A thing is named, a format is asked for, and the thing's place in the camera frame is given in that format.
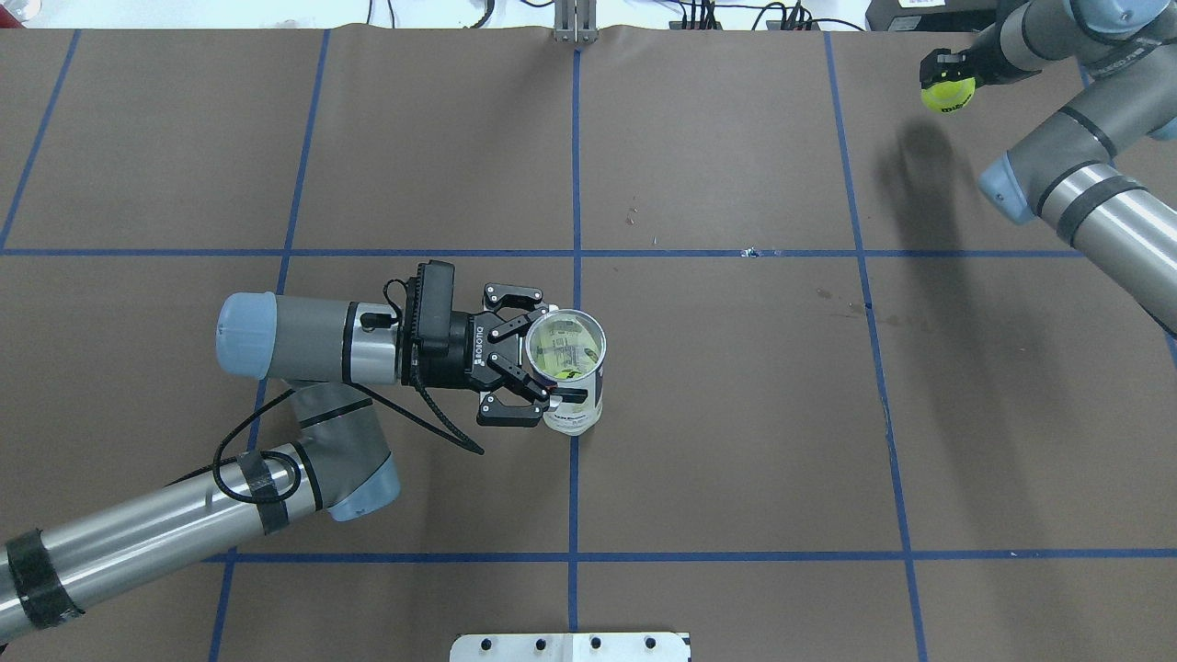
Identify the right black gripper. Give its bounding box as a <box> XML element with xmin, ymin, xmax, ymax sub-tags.
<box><xmin>920</xmin><ymin>45</ymin><xmax>1003</xmax><ymax>91</ymax></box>

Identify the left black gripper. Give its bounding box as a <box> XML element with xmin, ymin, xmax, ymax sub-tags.
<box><xmin>401</xmin><ymin>282</ymin><xmax>589</xmax><ymax>428</ymax></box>

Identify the yellow Wilson tennis ball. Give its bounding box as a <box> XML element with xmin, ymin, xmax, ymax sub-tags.
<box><xmin>920</xmin><ymin>78</ymin><xmax>977</xmax><ymax>114</ymax></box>

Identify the yellow Roland Garros tennis ball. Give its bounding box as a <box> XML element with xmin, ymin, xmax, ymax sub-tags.
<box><xmin>525</xmin><ymin>315</ymin><xmax>604</xmax><ymax>380</ymax></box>

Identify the white blue tennis ball can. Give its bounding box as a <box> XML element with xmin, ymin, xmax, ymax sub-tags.
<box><xmin>524</xmin><ymin>309</ymin><xmax>607</xmax><ymax>437</ymax></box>

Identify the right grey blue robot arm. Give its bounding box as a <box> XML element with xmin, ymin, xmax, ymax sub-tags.
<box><xmin>918</xmin><ymin>1</ymin><xmax>1176</xmax><ymax>336</ymax></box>

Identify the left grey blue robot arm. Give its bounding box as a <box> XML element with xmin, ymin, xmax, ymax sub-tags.
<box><xmin>4</xmin><ymin>260</ymin><xmax>607</xmax><ymax>644</ymax></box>

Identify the white metal mounting plate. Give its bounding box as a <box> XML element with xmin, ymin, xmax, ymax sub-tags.
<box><xmin>448</xmin><ymin>633</ymin><xmax>692</xmax><ymax>661</ymax></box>

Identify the brown paper table cover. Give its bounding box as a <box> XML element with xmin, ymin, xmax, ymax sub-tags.
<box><xmin>0</xmin><ymin>25</ymin><xmax>1177</xmax><ymax>662</ymax></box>

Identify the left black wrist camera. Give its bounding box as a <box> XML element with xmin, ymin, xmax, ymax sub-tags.
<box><xmin>404</xmin><ymin>260</ymin><xmax>455</xmax><ymax>358</ymax></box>

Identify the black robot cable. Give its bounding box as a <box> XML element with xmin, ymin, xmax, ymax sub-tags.
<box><xmin>211</xmin><ymin>359</ymin><xmax>486</xmax><ymax>505</ymax></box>

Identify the grey aluminium frame post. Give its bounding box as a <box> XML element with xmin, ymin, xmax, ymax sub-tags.
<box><xmin>554</xmin><ymin>0</ymin><xmax>600</xmax><ymax>45</ymax></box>

